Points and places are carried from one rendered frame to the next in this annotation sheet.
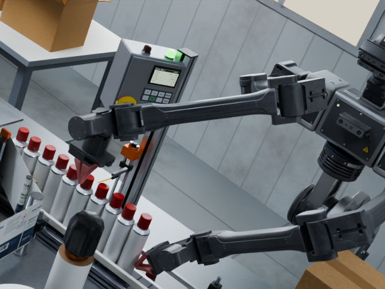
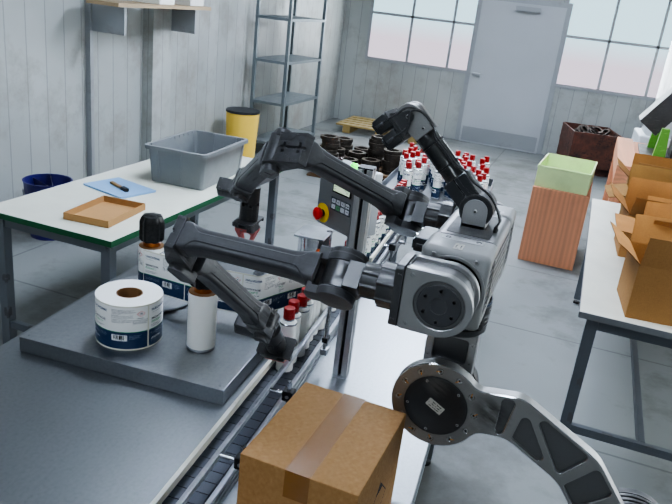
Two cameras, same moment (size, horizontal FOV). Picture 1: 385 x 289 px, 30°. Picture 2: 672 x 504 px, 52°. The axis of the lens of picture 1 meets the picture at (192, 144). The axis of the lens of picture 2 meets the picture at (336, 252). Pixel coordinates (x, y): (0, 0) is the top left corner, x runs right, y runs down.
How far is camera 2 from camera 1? 2.37 m
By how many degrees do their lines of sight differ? 75
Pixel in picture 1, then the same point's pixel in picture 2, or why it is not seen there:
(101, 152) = (242, 217)
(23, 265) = not seen: hidden behind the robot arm
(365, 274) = (359, 431)
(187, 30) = not seen: outside the picture
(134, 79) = (324, 186)
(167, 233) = not seen: hidden behind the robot
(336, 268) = (339, 405)
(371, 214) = (199, 231)
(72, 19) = (658, 286)
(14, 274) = (224, 326)
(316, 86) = (293, 139)
